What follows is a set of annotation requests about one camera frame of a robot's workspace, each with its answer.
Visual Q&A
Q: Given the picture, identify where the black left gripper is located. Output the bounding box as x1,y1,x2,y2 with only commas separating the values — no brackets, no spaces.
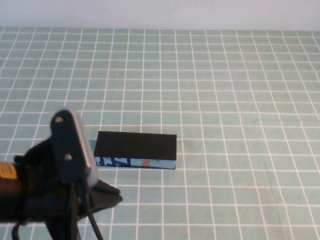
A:
14,139,124,224

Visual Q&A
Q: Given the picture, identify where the black and blue glasses case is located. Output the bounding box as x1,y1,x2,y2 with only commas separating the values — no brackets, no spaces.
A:
94,130,178,171

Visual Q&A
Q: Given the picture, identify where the black cable loop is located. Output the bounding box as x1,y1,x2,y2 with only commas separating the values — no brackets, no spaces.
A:
10,221,24,240

